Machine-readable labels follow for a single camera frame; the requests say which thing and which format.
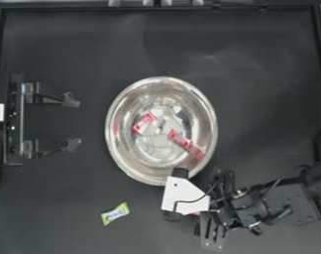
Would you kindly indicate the steel bowl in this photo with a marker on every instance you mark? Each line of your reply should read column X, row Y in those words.
column 123, row 149

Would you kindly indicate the green candy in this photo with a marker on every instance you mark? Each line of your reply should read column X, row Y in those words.
column 115, row 214

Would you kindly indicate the black metal frame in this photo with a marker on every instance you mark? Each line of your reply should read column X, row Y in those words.
column 56, row 5

